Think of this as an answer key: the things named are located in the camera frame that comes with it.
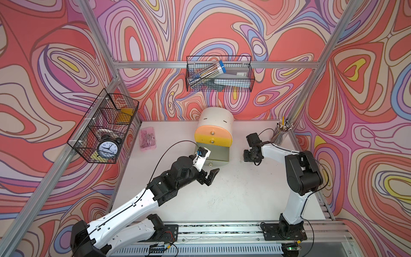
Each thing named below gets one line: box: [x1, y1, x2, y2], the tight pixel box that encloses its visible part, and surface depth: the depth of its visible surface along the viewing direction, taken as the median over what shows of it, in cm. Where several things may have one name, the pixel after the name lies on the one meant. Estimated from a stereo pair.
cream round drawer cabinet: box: [194, 107, 234, 160], surface depth 92 cm
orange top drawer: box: [194, 125, 233, 139], surface depth 88 cm
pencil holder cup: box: [273, 116, 294, 146], surface depth 101 cm
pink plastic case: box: [139, 126, 157, 152], surface depth 110 cm
